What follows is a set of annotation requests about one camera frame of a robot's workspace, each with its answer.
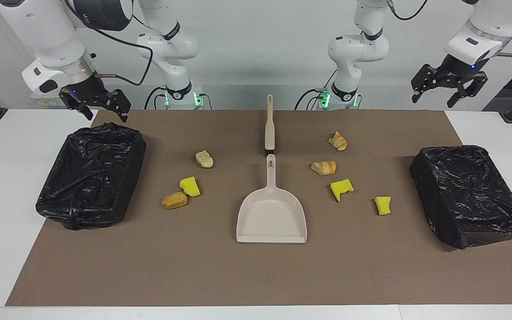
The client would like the beige brush with black bristles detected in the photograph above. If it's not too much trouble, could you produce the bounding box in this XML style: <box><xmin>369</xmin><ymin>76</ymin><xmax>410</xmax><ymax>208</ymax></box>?
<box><xmin>264</xmin><ymin>94</ymin><xmax>276</xmax><ymax>156</ymax></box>

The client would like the yellow sponge piece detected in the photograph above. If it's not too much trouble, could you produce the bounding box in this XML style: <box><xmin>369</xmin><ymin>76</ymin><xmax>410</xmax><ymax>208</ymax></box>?
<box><xmin>180</xmin><ymin>176</ymin><xmax>201</xmax><ymax>197</ymax></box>
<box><xmin>330</xmin><ymin>179</ymin><xmax>354</xmax><ymax>202</ymax></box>

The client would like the black bag wrapped bin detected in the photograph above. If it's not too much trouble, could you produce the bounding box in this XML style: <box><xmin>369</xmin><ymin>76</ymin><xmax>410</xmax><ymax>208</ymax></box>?
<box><xmin>410</xmin><ymin>144</ymin><xmax>512</xmax><ymax>249</ymax></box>

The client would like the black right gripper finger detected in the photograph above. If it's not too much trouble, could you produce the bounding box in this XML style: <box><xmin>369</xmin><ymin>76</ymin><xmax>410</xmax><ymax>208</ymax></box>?
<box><xmin>106</xmin><ymin>89</ymin><xmax>132</xmax><ymax>123</ymax></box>
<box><xmin>59</xmin><ymin>88</ymin><xmax>93</xmax><ymax>120</ymax></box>

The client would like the open black bag lined bin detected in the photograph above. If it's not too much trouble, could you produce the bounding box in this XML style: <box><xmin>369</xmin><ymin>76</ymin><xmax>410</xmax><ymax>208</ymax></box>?
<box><xmin>36</xmin><ymin>122</ymin><xmax>147</xmax><ymax>230</ymax></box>

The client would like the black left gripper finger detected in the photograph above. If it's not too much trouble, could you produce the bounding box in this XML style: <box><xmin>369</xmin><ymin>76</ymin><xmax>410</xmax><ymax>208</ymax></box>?
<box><xmin>411</xmin><ymin>64</ymin><xmax>440</xmax><ymax>104</ymax></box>
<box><xmin>447</xmin><ymin>72</ymin><xmax>489</xmax><ymax>109</ymax></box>

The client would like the brown bread roll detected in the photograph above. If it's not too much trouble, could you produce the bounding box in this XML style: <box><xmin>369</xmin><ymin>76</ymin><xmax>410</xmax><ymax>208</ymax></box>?
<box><xmin>162</xmin><ymin>192</ymin><xmax>188</xmax><ymax>210</ymax></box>

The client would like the brown table mat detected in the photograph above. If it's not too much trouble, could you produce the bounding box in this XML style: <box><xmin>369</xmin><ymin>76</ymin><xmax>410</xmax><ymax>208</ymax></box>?
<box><xmin>6</xmin><ymin>110</ymin><xmax>512</xmax><ymax>306</ymax></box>

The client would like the striped croissant piece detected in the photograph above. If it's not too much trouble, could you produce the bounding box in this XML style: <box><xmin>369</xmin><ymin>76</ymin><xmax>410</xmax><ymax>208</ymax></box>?
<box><xmin>311</xmin><ymin>160</ymin><xmax>337</xmax><ymax>176</ymax></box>
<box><xmin>328</xmin><ymin>131</ymin><xmax>348</xmax><ymax>152</ymax></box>

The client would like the white wall socket box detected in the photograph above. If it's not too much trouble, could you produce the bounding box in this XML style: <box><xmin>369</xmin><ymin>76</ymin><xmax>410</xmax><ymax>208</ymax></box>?
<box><xmin>31</xmin><ymin>92</ymin><xmax>68</xmax><ymax>108</ymax></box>

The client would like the yellow sponge with green pad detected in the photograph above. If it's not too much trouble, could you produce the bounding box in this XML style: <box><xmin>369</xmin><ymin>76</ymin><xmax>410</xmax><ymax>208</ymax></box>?
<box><xmin>375</xmin><ymin>196</ymin><xmax>392</xmax><ymax>216</ymax></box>

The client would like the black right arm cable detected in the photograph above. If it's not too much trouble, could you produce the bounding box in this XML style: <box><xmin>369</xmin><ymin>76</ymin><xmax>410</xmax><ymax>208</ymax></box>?
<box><xmin>63</xmin><ymin>0</ymin><xmax>154</xmax><ymax>87</ymax></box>

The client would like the pale bread piece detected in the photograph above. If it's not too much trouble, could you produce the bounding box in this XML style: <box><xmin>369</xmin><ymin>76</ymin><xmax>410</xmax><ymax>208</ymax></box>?
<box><xmin>195</xmin><ymin>150</ymin><xmax>214</xmax><ymax>168</ymax></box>

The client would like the black base cable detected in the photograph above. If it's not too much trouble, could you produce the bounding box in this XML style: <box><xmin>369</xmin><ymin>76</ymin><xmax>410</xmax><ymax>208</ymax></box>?
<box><xmin>295</xmin><ymin>88</ymin><xmax>328</xmax><ymax>110</ymax></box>
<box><xmin>144</xmin><ymin>87</ymin><xmax>168</xmax><ymax>110</ymax></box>

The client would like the beige plastic dustpan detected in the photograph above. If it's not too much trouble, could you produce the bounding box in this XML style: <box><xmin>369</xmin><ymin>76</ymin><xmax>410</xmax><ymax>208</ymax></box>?
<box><xmin>236</xmin><ymin>154</ymin><xmax>308</xmax><ymax>244</ymax></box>

